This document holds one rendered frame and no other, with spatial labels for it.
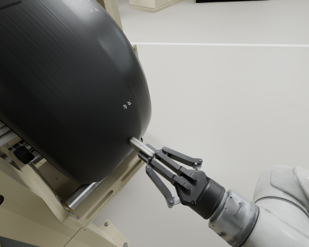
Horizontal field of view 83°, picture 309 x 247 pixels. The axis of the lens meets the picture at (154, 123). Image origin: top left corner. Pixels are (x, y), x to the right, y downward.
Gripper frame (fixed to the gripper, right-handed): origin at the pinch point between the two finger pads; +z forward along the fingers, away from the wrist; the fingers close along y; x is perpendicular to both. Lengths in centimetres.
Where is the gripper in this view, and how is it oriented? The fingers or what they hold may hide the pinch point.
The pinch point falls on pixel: (141, 149)
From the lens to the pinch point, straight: 43.5
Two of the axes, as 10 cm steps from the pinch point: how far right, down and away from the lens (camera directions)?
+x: -0.2, 6.1, 7.9
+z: -7.8, -5.0, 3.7
